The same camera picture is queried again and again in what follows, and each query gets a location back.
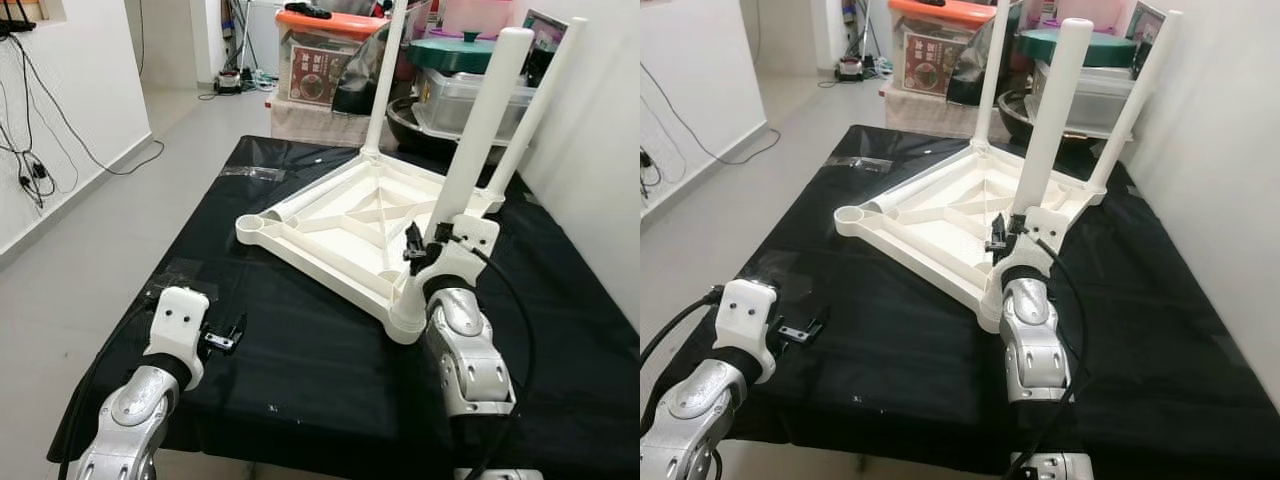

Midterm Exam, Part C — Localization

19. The white plastic table top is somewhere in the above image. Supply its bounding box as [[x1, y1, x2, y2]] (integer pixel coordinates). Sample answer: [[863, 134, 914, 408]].
[[833, 143, 1109, 334], [235, 150, 509, 347]]

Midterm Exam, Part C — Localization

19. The black tablecloth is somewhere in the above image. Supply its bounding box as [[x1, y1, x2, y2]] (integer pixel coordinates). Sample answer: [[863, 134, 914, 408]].
[[48, 135, 640, 480], [655, 125, 1280, 476]]

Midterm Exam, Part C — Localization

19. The black wok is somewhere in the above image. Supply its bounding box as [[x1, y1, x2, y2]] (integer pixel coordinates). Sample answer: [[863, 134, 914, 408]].
[[997, 90, 1051, 146], [385, 95, 471, 156]]

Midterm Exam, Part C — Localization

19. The beige cloth covered shelf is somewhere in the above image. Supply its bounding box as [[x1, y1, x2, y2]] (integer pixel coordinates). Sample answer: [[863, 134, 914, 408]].
[[882, 85, 1001, 136], [270, 95, 396, 149]]

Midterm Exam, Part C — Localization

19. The clear plastic container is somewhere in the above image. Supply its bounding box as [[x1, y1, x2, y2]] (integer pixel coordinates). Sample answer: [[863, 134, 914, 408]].
[[415, 68, 541, 139], [1030, 62, 1146, 133]]

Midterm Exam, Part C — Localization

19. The black bag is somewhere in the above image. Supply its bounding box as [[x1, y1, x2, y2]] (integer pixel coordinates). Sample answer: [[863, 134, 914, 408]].
[[332, 25, 401, 116], [945, 20, 1006, 106]]

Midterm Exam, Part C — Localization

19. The red printed carton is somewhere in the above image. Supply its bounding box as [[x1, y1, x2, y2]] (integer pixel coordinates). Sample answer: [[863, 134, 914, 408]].
[[285, 35, 376, 106], [900, 28, 976, 96]]

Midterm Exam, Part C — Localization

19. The green round pot lid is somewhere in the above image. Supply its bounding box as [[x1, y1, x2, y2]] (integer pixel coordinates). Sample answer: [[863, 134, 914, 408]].
[[408, 30, 501, 73], [1018, 25, 1141, 69]]

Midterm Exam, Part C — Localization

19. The orange box lid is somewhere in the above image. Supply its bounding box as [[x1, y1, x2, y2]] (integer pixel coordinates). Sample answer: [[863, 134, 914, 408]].
[[275, 8, 391, 41]]

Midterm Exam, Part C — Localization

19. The pink plastic bag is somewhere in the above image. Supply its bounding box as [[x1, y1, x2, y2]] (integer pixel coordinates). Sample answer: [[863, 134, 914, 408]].
[[1060, 0, 1126, 31], [440, 0, 526, 36]]

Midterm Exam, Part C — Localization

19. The dark teal snack bag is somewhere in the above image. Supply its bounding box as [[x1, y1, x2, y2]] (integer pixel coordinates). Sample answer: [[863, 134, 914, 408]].
[[520, 8, 571, 61], [1130, 3, 1171, 51]]

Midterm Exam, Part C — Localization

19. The white cabinet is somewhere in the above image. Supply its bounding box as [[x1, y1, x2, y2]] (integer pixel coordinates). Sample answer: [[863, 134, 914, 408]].
[[245, 0, 286, 71]]

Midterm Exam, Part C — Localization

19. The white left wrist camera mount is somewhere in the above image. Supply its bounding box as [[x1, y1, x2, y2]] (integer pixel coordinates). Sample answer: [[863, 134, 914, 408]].
[[715, 280, 781, 386], [145, 287, 213, 391]]

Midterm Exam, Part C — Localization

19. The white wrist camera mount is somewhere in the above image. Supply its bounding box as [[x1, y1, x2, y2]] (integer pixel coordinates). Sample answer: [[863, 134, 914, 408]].
[[715, 280, 781, 386], [405, 215, 501, 301], [990, 207, 1069, 291], [145, 287, 213, 391]]

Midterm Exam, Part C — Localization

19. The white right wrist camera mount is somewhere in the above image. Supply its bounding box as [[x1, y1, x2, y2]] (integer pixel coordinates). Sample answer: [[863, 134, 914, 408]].
[[990, 207, 1069, 291], [405, 215, 501, 301]]

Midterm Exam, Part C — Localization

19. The black wall cable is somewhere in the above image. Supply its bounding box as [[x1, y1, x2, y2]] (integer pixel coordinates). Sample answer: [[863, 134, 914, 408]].
[[0, 30, 166, 211], [640, 60, 783, 166]]

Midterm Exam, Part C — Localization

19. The black wall plug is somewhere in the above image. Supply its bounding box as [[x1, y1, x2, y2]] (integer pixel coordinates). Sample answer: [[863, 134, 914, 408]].
[[15, 150, 56, 206], [640, 145, 666, 196]]

